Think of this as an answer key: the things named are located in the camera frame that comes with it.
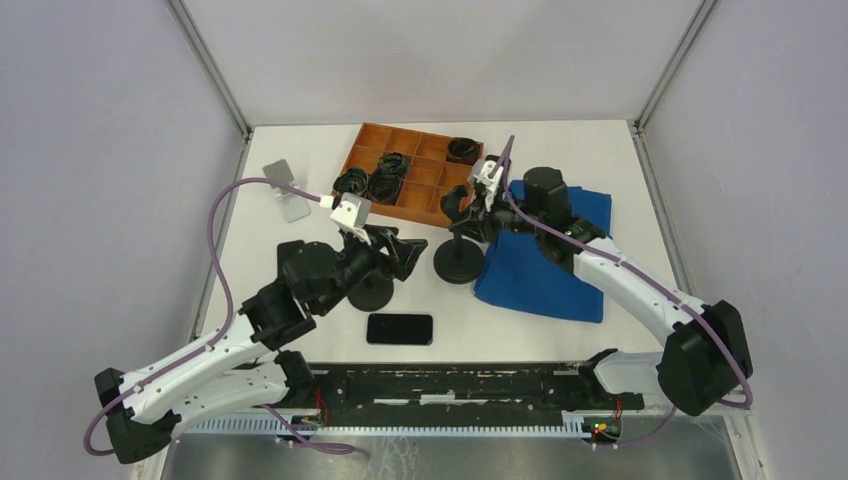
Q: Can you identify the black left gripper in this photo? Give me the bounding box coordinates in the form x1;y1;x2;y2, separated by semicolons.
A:
317;223;428;314

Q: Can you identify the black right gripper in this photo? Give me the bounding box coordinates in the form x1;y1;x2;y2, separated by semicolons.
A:
451;183;545;244

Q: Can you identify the black phone stand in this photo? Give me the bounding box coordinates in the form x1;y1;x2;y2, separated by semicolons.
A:
347;272;394;312
433;233;484;285

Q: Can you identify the blue cloth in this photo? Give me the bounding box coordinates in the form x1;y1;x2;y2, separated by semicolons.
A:
473;180;614;325

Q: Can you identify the black phone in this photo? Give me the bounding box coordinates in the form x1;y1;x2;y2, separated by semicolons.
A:
483;155;511;176
366;313;434;346

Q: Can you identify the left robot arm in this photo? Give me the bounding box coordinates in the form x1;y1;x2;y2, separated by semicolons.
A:
95;225;428;464

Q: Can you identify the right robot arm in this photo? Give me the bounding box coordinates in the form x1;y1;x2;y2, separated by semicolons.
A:
434;161;754;416

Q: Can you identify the silver metal phone stand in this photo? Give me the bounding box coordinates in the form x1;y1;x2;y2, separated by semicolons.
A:
262;159;311;223

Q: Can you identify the wooden compartment tray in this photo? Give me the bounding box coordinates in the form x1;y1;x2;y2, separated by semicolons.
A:
333;123;485;227

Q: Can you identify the rolled tie back right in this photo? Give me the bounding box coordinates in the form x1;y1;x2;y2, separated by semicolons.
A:
446;137;481;165

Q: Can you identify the rolled tie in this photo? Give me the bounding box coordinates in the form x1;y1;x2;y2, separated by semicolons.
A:
332;167;370;198
446;137;481;165
366;172;404;205
375;152;411;178

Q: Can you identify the rolled tie front centre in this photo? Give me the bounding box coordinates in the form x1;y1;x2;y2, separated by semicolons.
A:
366;172;404;205

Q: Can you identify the rolled tie centre top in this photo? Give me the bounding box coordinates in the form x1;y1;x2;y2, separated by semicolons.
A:
375;152;411;178

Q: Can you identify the rolled tie front left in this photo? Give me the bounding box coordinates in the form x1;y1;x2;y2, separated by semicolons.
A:
332;167;370;198

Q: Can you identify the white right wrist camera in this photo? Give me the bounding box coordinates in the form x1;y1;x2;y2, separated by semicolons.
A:
468;158;504;211

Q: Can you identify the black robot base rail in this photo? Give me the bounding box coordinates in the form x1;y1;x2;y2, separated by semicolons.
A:
275;362;645;427

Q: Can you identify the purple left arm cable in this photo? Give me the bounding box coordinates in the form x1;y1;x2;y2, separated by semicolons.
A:
82;176;326;458

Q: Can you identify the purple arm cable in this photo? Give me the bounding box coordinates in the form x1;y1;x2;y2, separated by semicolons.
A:
82;176;326;458
493;135;755;448

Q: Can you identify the white toothed cable duct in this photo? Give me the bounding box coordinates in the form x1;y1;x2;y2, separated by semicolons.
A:
186;412;591;440

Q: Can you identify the aluminium frame post right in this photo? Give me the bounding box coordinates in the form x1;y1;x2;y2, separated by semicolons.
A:
633;0;720;131

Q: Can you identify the aluminium frame post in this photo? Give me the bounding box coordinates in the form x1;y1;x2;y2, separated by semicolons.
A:
165;0;253;140
633;0;720;131

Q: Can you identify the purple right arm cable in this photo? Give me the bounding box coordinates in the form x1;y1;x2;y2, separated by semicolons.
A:
493;135;755;448

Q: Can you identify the aluminium frame post left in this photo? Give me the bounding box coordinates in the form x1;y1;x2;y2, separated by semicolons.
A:
165;0;253;140

